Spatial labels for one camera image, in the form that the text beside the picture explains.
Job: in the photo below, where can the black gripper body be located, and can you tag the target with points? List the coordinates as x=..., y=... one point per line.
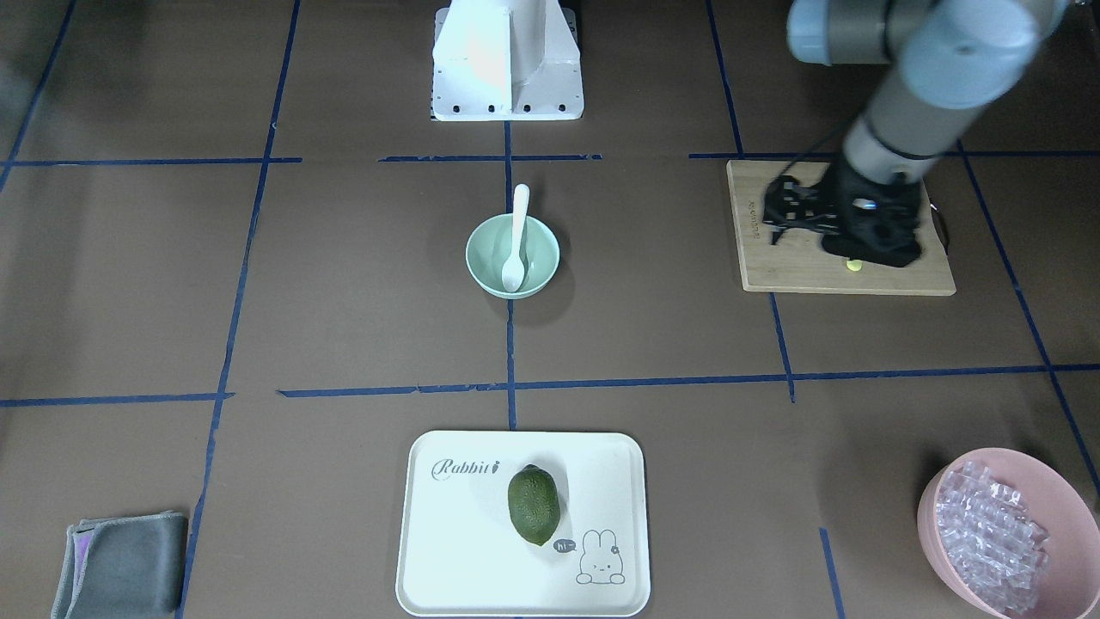
x=844, y=194

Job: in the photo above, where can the green avocado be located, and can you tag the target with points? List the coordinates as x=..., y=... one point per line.
x=533, y=504

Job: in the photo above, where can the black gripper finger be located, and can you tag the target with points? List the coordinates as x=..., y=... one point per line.
x=791, y=205

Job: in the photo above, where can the pink bowl with ice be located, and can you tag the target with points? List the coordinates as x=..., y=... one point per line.
x=1010, y=536

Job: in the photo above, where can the grey folded cloth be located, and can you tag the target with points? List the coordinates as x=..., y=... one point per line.
x=122, y=567

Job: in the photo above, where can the wooden cutting board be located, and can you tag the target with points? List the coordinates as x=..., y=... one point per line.
x=797, y=262

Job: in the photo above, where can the cream rabbit tray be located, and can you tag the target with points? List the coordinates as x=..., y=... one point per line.
x=460, y=555

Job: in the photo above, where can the white plastic spoon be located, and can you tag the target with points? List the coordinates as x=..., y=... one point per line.
x=514, y=269

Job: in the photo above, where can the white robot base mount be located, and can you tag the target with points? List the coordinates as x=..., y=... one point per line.
x=506, y=61

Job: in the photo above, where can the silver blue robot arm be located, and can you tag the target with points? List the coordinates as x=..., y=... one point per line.
x=949, y=60

